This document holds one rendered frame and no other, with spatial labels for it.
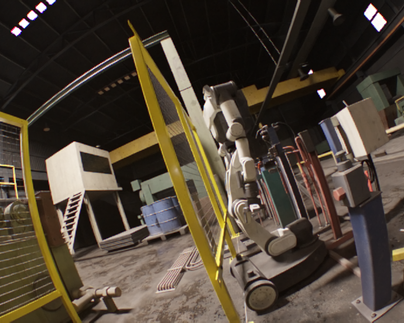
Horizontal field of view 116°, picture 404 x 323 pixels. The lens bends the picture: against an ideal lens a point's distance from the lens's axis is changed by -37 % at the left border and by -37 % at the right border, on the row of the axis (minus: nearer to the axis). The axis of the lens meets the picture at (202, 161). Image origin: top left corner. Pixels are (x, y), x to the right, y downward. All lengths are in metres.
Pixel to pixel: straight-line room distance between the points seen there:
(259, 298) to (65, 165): 9.77
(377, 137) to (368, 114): 0.18
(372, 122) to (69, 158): 10.15
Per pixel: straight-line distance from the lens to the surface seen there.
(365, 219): 0.78
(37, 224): 1.70
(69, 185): 9.94
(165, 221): 5.29
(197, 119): 3.51
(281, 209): 2.45
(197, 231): 0.88
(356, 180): 0.75
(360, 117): 1.61
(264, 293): 1.24
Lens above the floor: 0.78
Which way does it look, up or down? 9 degrees up
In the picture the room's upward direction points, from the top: 21 degrees counter-clockwise
